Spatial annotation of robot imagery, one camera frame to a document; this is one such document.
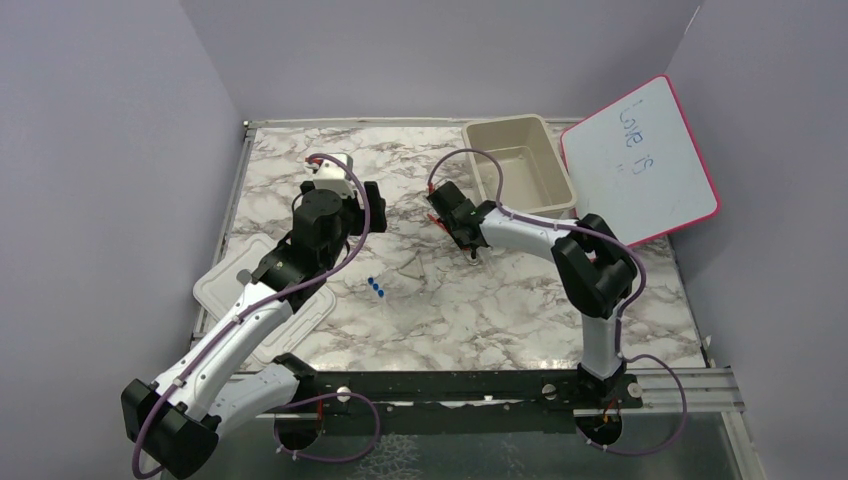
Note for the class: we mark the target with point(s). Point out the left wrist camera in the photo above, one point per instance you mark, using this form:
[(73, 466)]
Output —
[(329, 176)]

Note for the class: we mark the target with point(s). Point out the pink framed whiteboard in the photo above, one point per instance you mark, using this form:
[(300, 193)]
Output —
[(636, 163)]

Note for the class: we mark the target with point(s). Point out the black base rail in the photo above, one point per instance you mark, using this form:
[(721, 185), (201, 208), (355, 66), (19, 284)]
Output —
[(338, 403)]

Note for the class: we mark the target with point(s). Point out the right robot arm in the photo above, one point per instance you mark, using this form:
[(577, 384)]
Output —
[(597, 270)]

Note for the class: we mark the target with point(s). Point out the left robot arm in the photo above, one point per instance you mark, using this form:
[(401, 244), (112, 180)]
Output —
[(176, 421)]

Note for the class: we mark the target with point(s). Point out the metal test tube clamp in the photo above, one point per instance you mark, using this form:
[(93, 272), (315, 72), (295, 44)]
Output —
[(479, 257)]

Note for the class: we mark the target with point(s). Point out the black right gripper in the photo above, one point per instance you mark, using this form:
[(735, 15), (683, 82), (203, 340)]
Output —
[(467, 246)]

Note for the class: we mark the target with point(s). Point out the beige plastic bin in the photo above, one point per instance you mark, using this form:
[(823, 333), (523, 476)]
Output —
[(517, 154)]

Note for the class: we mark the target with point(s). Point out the red plastic spatula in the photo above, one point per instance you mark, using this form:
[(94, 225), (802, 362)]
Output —
[(434, 220)]

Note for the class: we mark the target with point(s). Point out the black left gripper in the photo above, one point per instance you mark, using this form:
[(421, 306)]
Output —
[(376, 208)]

